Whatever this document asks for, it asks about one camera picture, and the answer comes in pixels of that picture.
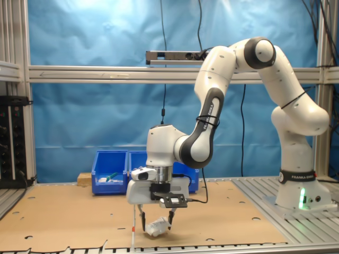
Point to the printed white cotton packet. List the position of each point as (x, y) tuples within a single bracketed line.
[(157, 227)]

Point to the blue bin holding cotton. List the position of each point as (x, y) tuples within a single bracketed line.
[(194, 182)]

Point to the white rod with red band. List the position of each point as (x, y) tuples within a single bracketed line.
[(134, 238)]

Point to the blue bin holding tubes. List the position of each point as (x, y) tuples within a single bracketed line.
[(108, 189)]

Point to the loose green tube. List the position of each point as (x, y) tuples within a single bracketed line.
[(112, 175)]

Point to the blue bin holding masks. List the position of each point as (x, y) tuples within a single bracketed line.
[(136, 161)]

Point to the long white printed packet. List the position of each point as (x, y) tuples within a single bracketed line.
[(102, 180)]

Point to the brown cardboard sheet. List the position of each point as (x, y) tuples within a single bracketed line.
[(66, 217), (212, 219)]

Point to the chipboard wood block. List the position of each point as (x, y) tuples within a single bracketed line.
[(84, 180)]

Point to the horizontal aluminium beam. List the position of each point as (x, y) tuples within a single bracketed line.
[(106, 75)]

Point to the black equipment rack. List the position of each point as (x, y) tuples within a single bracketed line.
[(16, 145)]

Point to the short aluminium side beam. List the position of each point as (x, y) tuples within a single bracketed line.
[(10, 71)]

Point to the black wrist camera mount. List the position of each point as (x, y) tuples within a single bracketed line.
[(164, 197)]

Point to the aluminium frame post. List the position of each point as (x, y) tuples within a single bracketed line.
[(321, 153), (22, 39)]

